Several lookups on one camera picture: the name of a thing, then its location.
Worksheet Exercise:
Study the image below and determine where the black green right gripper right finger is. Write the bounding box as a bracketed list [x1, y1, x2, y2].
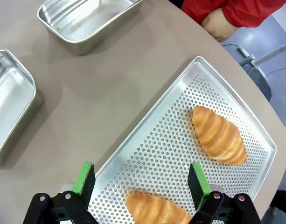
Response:
[188, 162, 260, 224]

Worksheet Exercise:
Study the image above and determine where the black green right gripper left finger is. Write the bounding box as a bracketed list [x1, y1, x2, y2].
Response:
[22, 161, 99, 224]

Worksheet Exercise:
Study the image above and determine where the golden croissant bread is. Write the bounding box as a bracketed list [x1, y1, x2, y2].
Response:
[125, 191, 192, 224]
[191, 105, 248, 166]

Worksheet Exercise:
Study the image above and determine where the person's left forearm red sleeve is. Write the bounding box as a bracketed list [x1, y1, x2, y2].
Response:
[222, 0, 286, 28]

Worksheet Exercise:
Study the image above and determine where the steel rectangular container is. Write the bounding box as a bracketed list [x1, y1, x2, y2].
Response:
[37, 0, 143, 56]
[0, 49, 44, 171]

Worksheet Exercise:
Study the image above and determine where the person's left hand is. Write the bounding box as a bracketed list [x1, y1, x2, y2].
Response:
[201, 9, 239, 43]

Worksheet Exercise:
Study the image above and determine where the perforated aluminium baking tray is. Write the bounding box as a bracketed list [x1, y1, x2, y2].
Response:
[88, 56, 278, 224]

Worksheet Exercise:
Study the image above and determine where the person in red jacket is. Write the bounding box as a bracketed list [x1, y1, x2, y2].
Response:
[181, 0, 286, 28]

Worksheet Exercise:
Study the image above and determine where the black shirt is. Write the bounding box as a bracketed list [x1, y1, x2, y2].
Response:
[167, 0, 184, 10]

